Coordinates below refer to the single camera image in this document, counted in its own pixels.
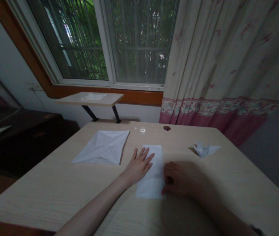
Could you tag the person's left hand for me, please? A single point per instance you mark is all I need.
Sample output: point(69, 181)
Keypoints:
point(139, 167)

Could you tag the person's right hand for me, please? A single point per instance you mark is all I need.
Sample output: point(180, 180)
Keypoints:
point(185, 179)

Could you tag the person's right fingers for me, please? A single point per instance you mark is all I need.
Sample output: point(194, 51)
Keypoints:
point(169, 178)

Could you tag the white paper strip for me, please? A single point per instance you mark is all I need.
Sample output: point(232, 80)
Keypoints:
point(154, 182)

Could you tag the white origami crane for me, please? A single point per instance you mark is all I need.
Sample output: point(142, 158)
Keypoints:
point(204, 150)

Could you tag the creased white paper sheet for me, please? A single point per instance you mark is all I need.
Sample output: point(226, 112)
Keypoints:
point(102, 148)

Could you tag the small raised desk shelf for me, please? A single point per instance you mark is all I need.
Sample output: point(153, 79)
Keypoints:
point(90, 102)

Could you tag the white tissue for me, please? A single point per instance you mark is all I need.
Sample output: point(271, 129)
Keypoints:
point(94, 96)

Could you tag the floral cream and pink curtain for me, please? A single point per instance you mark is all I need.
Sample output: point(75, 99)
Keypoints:
point(228, 61)

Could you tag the dark wooden cabinet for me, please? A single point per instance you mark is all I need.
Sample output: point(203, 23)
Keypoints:
point(23, 145)

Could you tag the window with wooden frame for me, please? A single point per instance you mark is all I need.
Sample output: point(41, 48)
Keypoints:
point(119, 41)

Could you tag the white wall socket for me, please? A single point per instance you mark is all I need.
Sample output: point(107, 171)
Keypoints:
point(34, 86)

